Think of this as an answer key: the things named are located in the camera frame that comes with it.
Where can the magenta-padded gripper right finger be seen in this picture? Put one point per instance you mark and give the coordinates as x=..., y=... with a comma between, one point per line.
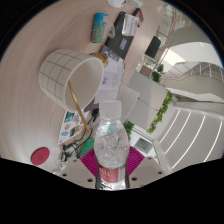
x=148, y=170

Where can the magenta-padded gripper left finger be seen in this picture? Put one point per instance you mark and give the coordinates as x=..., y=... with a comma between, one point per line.
x=76, y=171

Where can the clear water bottle red label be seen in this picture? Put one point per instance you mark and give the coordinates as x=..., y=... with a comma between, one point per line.
x=111, y=146

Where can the flat round red coaster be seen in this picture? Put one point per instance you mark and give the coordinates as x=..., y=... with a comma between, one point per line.
x=40, y=156

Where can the green plants atop cabinet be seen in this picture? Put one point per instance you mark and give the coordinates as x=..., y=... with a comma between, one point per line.
x=161, y=111

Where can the potted plant brown planter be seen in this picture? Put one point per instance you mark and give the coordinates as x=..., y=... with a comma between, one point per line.
x=155, y=75

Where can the black office chair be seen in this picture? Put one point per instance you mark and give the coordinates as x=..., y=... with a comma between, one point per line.
x=152, y=47

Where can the black notebook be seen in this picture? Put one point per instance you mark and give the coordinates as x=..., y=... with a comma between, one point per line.
x=116, y=40

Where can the small blue green packet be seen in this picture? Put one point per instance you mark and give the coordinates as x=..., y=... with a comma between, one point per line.
x=99, y=28

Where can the black and red phone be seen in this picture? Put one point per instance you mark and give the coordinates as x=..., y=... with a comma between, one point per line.
x=139, y=16

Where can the small white case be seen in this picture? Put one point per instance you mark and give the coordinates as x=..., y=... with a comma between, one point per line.
x=135, y=2

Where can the white computer mouse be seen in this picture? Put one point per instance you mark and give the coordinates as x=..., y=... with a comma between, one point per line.
x=116, y=2

